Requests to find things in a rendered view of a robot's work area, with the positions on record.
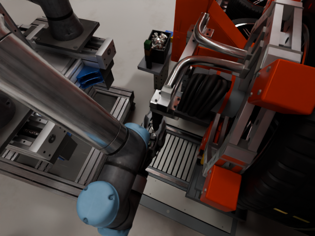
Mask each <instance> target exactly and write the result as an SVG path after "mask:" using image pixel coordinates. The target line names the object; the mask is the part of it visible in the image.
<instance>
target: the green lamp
mask: <svg viewBox="0 0 315 236"><path fill-rule="evenodd" d="M151 47H152V41H151V40H147V39H146V40H145V42H144V48H145V49H148V50H150V49H151Z"/></svg>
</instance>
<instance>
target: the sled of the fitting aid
mask: <svg viewBox="0 0 315 236"><path fill-rule="evenodd" d="M200 167H201V165H199V164H197V163H195V166H194V170H193V173H192V176H191V179H190V182H189V185H188V188H187V192H186V195H185V197H186V198H189V199H191V200H193V201H196V202H198V203H200V204H202V205H205V206H207V207H209V208H212V209H214V210H216V211H218V212H221V213H223V214H225V215H228V216H230V217H232V218H234V219H237V220H239V221H246V220H247V215H248V210H247V209H246V210H242V209H240V208H237V207H236V210H235V211H230V212H224V211H222V210H220V209H218V208H215V207H213V206H211V205H208V204H206V203H204V202H201V201H200V197H201V192H200V191H198V190H195V189H194V187H195V184H196V180H197V177H198V174H199V170H200Z"/></svg>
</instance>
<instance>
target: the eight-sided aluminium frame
mask: <svg viewBox="0 0 315 236"><path fill-rule="evenodd" d="M303 9H304V7H302V2H298V1H293V0H274V1H272V3H271V5H270V6H269V8H268V9H267V10H266V11H265V12H264V14H263V15H262V16H261V17H260V19H259V20H257V21H256V22H255V24H254V26H253V28H252V29H251V32H250V35H249V38H248V40H247V42H246V44H245V46H244V48H243V50H246V51H247V50H248V48H249V47H251V45H252V43H253V41H254V39H257V38H258V36H259V34H260V33H261V31H262V29H263V27H266V31H265V34H264V39H263V46H262V50H261V55H260V57H259V60H258V63H257V66H256V69H255V72H254V76H253V78H252V81H251V83H250V85H249V87H248V90H247V92H246V94H245V97H244V99H243V101H242V104H241V106H240V108H239V111H238V113H237V115H236V118H235V120H234V122H233V125H232V127H231V129H230V131H229V134H228V135H227V137H226V139H225V141H224V142H223V140H224V136H225V132H226V128H227V124H228V120H229V118H230V117H228V116H225V115H222V114H218V113H215V116H214V117H215V118H214V121H213V124H212V127H211V131H210V134H209V137H208V141H207V143H206V145H205V149H204V161H203V170H202V176H203V177H206V174H207V172H208V170H209V169H210V168H211V167H212V166H213V165H217V166H220V167H222V168H225V169H227V170H230V171H233V172H235V173H237V172H238V171H240V170H242V169H243V168H245V169H246V168H247V167H248V165H249V164H250V163H251V162H252V160H253V159H254V158H255V156H256V155H257V150H258V148H259V146H260V144H261V142H262V140H263V138H264V136H265V134H266V132H267V130H268V128H269V126H270V124H271V122H272V119H273V117H274V115H275V113H276V111H272V110H269V109H266V108H263V107H261V109H260V111H259V113H258V115H257V118H256V120H255V122H254V124H253V126H252V128H251V130H250V133H249V135H248V137H247V139H246V140H244V139H242V138H240V137H241V135H242V133H243V131H244V128H245V126H246V124H247V122H248V120H249V117H250V115H251V113H252V111H253V109H254V106H255V105H253V104H250V103H248V98H249V94H250V93H251V90H252V88H253V85H254V82H255V80H256V78H257V74H258V73H259V71H260V70H261V69H263V68H264V67H266V66H267V65H269V64H270V63H272V62H273V61H275V60H277V59H284V60H288V61H291V62H295V63H299V64H300V62H301V58H302V55H303V52H301V32H302V11H303ZM282 28H284V31H283V32H284V33H285V42H284V46H283V47H281V46H279V38H280V31H281V29H282ZM219 118H221V119H223V123H222V126H221V129H220V132H219V136H218V140H217V143H214V142H213V139H214V135H215V132H216V128H217V125H218V121H219ZM225 162H226V163H225Z"/></svg>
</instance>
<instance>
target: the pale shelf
mask: <svg viewBox="0 0 315 236"><path fill-rule="evenodd" d="M172 44H173V43H170V49H169V51H168V54H167V56H166V59H165V62H164V64H159V63H154V62H152V69H151V70H149V69H146V61H145V56H144V57H143V59H142V60H141V62H140V63H139V65H138V66H137V68H138V69H139V70H142V71H145V72H148V73H151V74H155V75H158V76H160V74H161V73H162V71H163V69H164V67H165V66H166V64H167V62H168V60H169V58H170V56H171V54H172Z"/></svg>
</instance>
